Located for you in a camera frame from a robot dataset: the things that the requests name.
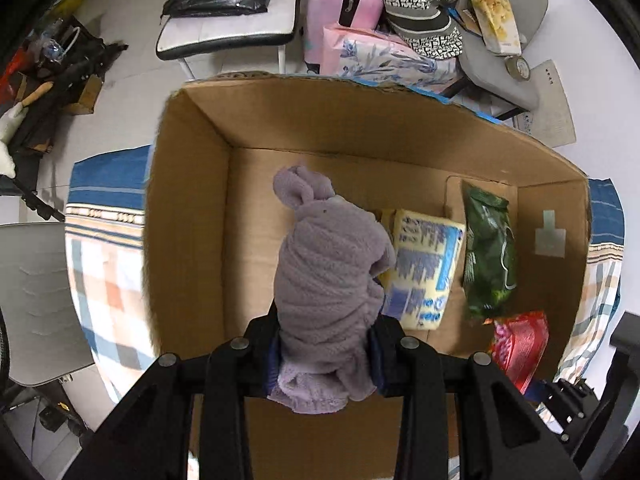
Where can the pink suitcase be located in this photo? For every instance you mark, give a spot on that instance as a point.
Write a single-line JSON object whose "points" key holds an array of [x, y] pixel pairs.
{"points": [[340, 7]]}

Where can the clear plastic bottle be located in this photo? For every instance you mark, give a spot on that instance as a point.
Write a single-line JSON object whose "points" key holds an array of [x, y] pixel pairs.
{"points": [[55, 40]]}

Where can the brown tape roll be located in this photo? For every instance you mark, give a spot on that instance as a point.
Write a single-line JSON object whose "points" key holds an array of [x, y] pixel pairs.
{"points": [[517, 67]]}

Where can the white plush toy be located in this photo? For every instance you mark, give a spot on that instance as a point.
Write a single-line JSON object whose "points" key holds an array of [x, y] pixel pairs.
{"points": [[9, 135]]}

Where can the red snack bag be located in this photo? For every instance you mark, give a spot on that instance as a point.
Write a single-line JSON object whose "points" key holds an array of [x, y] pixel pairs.
{"points": [[522, 345]]}

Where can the pink floral soft package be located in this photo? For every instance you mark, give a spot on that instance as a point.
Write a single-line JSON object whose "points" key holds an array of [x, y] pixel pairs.
{"points": [[385, 60]]}

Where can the plaid blanket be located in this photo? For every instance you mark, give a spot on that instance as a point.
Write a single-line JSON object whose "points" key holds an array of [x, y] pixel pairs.
{"points": [[107, 255]]}

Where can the yellow and blue soft packet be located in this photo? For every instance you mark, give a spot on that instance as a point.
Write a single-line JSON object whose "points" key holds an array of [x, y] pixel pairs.
{"points": [[425, 260]]}

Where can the large cardboard box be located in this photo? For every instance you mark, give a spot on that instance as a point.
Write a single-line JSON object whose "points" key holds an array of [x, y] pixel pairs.
{"points": [[250, 200]]}

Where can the purple fleece towel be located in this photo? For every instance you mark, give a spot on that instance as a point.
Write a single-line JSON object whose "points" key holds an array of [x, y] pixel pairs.
{"points": [[327, 280]]}

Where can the grey chair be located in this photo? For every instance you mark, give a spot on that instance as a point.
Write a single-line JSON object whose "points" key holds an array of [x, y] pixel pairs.
{"points": [[515, 80]]}

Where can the beige paper booklet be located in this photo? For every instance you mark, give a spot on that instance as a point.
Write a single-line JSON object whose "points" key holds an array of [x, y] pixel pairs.
{"points": [[550, 110]]}

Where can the yellow chips bag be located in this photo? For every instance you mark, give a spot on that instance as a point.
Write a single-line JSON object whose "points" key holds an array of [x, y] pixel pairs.
{"points": [[495, 15]]}

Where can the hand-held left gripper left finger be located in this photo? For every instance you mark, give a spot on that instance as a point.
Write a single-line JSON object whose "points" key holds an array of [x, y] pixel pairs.
{"points": [[271, 362]]}

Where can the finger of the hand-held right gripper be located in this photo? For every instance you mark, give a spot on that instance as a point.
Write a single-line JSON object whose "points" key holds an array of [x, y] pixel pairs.
{"points": [[570, 400]]}

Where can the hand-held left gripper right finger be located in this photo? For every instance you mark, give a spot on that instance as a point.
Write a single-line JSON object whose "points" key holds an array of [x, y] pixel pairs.
{"points": [[378, 365]]}

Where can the green snack bag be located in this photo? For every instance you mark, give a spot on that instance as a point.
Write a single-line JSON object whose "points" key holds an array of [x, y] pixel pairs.
{"points": [[487, 255]]}

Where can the small brown cardboard box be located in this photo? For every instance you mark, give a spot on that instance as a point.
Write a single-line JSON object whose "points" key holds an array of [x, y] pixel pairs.
{"points": [[87, 90]]}

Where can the white padded bench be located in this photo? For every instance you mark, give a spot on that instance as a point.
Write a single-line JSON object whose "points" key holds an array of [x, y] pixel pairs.
{"points": [[225, 35]]}

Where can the black and white patterned bag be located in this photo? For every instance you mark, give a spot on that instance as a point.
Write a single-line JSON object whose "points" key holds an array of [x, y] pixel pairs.
{"points": [[420, 15]]}

